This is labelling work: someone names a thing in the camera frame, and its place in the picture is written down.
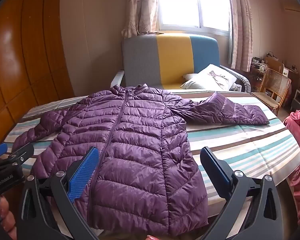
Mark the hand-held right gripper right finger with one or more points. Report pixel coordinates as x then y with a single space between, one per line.
225 177

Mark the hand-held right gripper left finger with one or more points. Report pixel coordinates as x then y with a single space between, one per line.
83 173

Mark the purple down jacket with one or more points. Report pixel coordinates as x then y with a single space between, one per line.
140 140

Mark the person's left hand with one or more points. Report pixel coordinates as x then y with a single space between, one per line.
7 217

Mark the person's right hand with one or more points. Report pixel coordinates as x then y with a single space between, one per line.
154 237

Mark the striped bed sheet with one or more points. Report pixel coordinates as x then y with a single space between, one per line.
240 145

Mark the pale striped cloth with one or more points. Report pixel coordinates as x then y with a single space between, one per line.
62 103

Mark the pink ruffled blanket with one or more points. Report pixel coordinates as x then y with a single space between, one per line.
298 130

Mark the white cup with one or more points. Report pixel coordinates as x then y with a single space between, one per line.
237 88

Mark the wooden wardrobe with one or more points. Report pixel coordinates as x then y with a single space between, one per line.
20 55

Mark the white printed pillow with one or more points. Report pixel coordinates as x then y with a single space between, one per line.
212 77

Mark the grey pillow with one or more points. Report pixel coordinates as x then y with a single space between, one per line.
190 76

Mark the rattan chair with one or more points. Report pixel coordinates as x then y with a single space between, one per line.
276 82

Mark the light wooden chair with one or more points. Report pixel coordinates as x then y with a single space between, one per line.
275 63

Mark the cluttered wooden desk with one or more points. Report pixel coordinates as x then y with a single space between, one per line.
293 73

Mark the grey yellow blue sofa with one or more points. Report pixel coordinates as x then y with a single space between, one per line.
140 60

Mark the pale patterned curtain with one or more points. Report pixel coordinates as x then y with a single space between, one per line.
142 7
240 25

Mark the window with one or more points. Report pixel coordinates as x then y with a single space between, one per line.
190 5

